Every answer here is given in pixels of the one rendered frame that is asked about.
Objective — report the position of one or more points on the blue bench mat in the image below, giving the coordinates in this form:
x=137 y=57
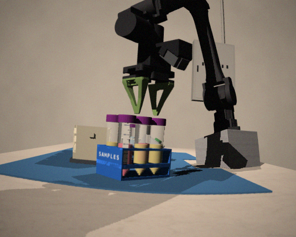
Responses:
x=184 y=179

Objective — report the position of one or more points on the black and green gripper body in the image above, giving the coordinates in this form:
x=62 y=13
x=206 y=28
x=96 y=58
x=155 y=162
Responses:
x=153 y=73

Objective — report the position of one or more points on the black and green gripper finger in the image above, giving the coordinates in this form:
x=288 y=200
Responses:
x=153 y=88
x=142 y=83

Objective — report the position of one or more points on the blue sample rack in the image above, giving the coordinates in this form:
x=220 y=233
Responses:
x=110 y=163

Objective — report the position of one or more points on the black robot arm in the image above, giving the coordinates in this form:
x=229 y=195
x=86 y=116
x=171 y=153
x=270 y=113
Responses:
x=139 y=23

